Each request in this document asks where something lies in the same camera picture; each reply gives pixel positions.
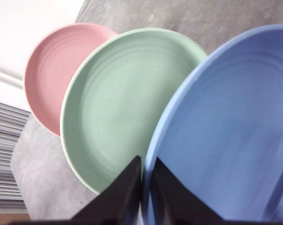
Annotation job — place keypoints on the grey slatted panel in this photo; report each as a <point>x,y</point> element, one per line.
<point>3,140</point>

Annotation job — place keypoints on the green round plate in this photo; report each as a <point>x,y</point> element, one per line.
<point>122,105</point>

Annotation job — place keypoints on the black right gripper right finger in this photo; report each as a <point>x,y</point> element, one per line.
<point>174,204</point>

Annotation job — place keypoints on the pink round plate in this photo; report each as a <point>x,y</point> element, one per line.
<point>52,77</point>

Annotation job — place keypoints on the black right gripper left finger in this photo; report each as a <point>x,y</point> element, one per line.
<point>118,201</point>

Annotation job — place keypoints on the blue round plate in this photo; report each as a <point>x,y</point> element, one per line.
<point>225,112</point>

